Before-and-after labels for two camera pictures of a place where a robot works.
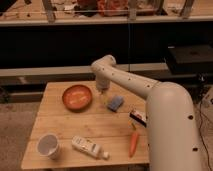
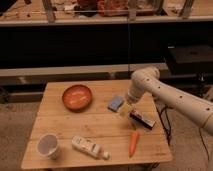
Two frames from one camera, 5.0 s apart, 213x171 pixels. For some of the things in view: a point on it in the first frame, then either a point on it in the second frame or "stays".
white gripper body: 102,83 to 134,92
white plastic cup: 47,145 stays
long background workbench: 38,12 stays
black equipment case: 192,59 stays
